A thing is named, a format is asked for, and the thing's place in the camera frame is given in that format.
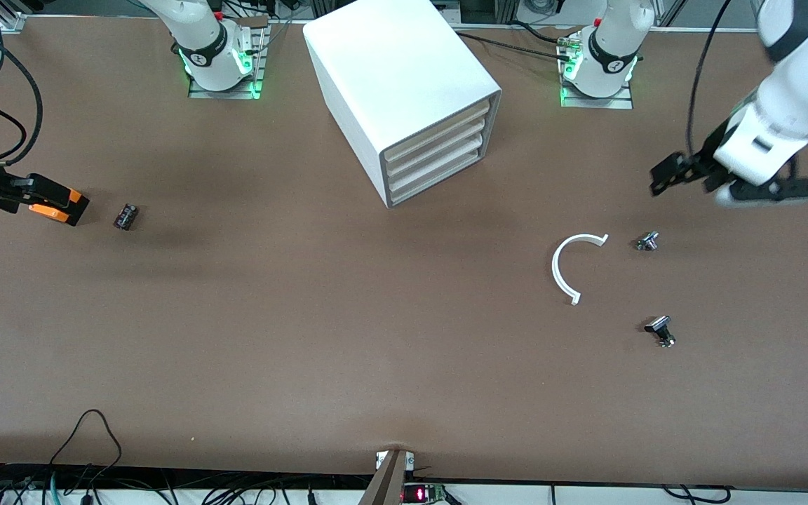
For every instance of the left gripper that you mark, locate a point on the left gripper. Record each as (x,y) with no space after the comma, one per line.
(706,158)

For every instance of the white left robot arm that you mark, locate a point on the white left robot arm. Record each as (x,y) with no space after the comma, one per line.
(614,56)

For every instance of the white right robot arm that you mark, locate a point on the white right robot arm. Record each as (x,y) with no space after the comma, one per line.
(200,35)

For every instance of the black button with white cap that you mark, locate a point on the black button with white cap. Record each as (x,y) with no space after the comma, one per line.
(658,325)

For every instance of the orange box with black base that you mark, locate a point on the orange box with black base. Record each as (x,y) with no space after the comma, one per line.
(50,212)

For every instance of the chrome valve fitting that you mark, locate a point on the chrome valve fitting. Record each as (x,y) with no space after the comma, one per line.
(647,241)

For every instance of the small black electrical component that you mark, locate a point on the small black electrical component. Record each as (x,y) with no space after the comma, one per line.
(125,216)

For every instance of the device with red light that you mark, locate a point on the device with red light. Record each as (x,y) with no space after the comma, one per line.
(421,494)

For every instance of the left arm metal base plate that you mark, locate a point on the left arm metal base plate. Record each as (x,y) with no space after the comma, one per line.
(600,104)

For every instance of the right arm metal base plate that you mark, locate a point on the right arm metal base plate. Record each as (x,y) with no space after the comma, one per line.
(225,94)

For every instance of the small white corner bracket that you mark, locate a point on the small white corner bracket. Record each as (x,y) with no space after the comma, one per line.
(380,460)
(409,459)

